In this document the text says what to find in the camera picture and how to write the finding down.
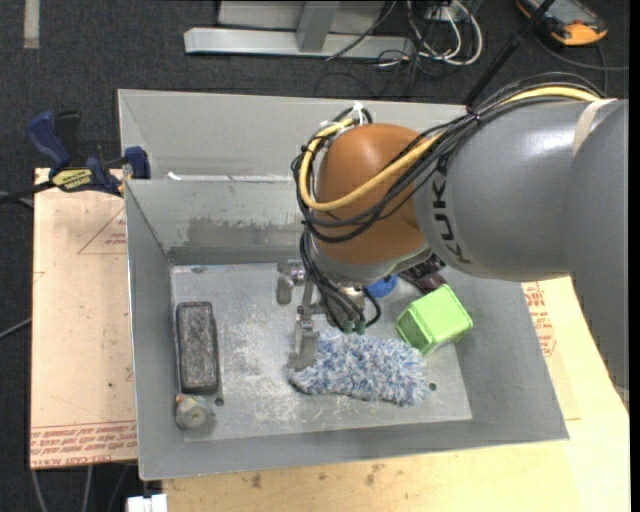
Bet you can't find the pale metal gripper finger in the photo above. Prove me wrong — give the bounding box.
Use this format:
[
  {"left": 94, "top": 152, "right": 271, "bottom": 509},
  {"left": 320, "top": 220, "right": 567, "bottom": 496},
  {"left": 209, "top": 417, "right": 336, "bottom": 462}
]
[
  {"left": 287, "top": 319, "right": 321, "bottom": 373},
  {"left": 275, "top": 261, "right": 307, "bottom": 307}
]

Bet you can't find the light green plastic cup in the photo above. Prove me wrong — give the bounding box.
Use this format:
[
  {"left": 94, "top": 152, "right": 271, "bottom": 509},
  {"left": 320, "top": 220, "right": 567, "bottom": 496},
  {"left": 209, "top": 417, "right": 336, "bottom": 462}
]
[{"left": 395, "top": 283, "right": 475, "bottom": 357}]

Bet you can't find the dark green flat block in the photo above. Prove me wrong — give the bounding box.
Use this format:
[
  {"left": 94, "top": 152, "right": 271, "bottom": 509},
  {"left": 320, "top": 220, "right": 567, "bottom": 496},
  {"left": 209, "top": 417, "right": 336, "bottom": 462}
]
[{"left": 174, "top": 301, "right": 222, "bottom": 396}]

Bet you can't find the brown cardboard board red print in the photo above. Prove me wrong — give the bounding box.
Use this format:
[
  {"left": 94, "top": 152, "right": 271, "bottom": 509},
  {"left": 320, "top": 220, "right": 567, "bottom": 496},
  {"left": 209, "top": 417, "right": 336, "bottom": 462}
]
[{"left": 29, "top": 167, "right": 584, "bottom": 471}]

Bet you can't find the grey metal bin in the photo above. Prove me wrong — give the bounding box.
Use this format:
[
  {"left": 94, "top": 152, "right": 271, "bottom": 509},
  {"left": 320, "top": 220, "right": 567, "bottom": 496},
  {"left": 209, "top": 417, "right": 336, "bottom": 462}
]
[{"left": 117, "top": 88, "right": 571, "bottom": 482}]

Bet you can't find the small grey round object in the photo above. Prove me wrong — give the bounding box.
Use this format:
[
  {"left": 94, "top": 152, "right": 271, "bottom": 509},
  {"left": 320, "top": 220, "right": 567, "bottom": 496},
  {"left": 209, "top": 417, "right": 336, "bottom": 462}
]
[{"left": 174, "top": 394, "right": 217, "bottom": 430}]

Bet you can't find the blue round object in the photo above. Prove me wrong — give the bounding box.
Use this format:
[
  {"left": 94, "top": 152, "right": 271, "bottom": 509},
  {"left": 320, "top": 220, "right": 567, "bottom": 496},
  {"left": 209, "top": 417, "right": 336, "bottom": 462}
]
[{"left": 363, "top": 273, "right": 400, "bottom": 300}]

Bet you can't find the blue and white fluffy cloth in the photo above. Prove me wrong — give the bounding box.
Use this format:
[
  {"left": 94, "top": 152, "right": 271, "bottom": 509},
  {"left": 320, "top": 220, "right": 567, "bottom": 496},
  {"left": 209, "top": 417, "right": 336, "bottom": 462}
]
[{"left": 286, "top": 330, "right": 431, "bottom": 407}]

